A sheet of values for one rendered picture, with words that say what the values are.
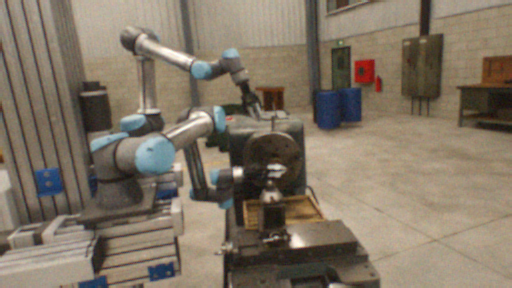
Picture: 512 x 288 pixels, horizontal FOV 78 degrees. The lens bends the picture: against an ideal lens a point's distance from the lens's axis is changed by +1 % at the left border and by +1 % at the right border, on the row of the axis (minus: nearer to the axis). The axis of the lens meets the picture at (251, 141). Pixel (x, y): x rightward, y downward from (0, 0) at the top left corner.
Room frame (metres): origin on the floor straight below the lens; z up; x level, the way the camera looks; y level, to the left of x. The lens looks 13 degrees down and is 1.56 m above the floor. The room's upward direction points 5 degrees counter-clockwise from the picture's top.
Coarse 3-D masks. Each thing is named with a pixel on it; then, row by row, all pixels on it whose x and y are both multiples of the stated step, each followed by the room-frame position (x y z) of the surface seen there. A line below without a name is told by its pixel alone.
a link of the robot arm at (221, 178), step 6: (228, 168) 1.42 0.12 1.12; (210, 174) 1.40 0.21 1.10; (216, 174) 1.40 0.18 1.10; (222, 174) 1.40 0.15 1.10; (228, 174) 1.39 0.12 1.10; (216, 180) 1.39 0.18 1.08; (222, 180) 1.39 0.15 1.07; (228, 180) 1.39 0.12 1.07; (216, 186) 1.41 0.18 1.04; (222, 186) 1.39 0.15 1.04; (228, 186) 1.40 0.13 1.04
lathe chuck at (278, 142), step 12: (264, 132) 1.64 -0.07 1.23; (276, 132) 1.62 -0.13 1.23; (264, 144) 1.60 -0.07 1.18; (276, 144) 1.61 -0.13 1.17; (288, 144) 1.61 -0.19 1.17; (252, 156) 1.60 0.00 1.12; (288, 168) 1.61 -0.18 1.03; (300, 168) 1.61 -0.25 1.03; (252, 180) 1.60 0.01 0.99; (276, 180) 1.60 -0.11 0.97; (288, 180) 1.61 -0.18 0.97
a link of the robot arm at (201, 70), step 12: (120, 36) 1.49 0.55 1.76; (132, 36) 1.44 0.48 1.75; (144, 36) 1.46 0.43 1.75; (132, 48) 1.45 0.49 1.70; (144, 48) 1.43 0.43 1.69; (156, 48) 1.42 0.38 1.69; (168, 48) 1.42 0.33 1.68; (168, 60) 1.41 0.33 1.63; (180, 60) 1.39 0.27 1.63; (192, 60) 1.39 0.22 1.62; (192, 72) 1.36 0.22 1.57; (204, 72) 1.34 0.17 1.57
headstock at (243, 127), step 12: (240, 120) 2.01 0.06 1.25; (252, 120) 1.96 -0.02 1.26; (276, 120) 1.88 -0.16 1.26; (288, 120) 1.84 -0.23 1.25; (228, 132) 1.77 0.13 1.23; (240, 132) 1.76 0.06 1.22; (252, 132) 1.76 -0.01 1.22; (288, 132) 1.77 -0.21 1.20; (300, 132) 1.77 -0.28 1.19; (228, 144) 1.76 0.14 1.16; (240, 144) 1.75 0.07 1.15; (300, 144) 1.77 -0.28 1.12; (240, 156) 1.75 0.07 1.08; (276, 156) 1.76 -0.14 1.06; (300, 180) 1.77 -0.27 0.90
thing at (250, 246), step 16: (304, 224) 1.10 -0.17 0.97; (320, 224) 1.09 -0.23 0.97; (336, 224) 1.08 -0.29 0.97; (240, 240) 1.06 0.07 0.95; (256, 240) 1.01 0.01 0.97; (288, 240) 1.00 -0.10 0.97; (304, 240) 0.99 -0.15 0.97; (320, 240) 0.98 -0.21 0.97; (336, 240) 0.97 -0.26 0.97; (352, 240) 0.96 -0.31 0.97; (240, 256) 0.96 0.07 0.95; (256, 256) 0.94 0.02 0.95; (272, 256) 0.95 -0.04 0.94; (288, 256) 0.95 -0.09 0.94; (304, 256) 0.95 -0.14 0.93
